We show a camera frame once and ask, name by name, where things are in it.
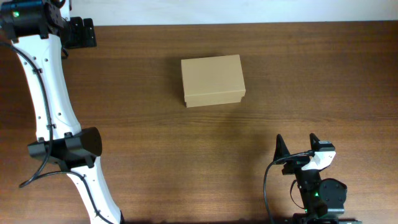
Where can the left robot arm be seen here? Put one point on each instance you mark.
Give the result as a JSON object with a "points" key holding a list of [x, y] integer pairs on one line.
{"points": [[41, 32]]}

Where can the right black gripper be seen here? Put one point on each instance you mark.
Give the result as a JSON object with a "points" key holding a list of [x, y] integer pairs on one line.
{"points": [[295, 163]]}

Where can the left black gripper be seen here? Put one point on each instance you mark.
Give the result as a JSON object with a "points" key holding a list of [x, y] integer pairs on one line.
{"points": [[81, 39]]}

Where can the brown cardboard box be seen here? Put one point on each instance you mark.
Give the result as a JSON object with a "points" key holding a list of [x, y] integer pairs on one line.
{"points": [[212, 80]]}

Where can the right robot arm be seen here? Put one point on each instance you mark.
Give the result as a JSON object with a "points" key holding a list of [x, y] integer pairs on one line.
{"points": [[323, 199]]}

